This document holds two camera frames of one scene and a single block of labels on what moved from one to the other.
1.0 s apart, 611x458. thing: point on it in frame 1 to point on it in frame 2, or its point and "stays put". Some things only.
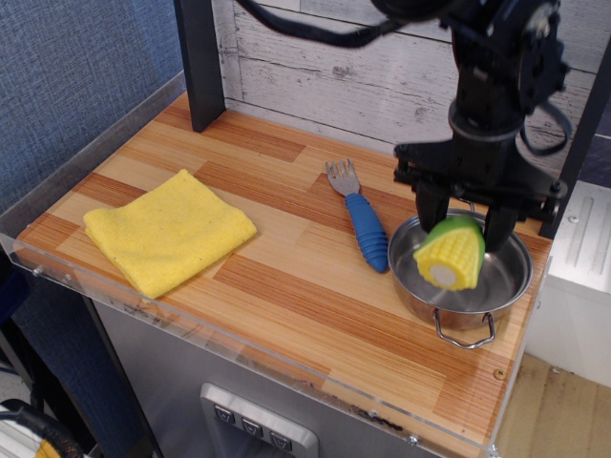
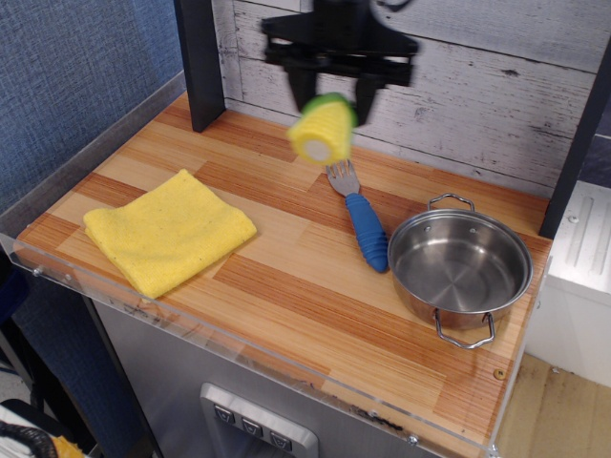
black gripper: [482, 168] to [342, 37]
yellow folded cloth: [162, 239] stays put
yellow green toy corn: [452, 252] to [323, 133]
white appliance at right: [570, 330] stays put
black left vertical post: [201, 60] stays put
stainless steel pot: [463, 318] stays put
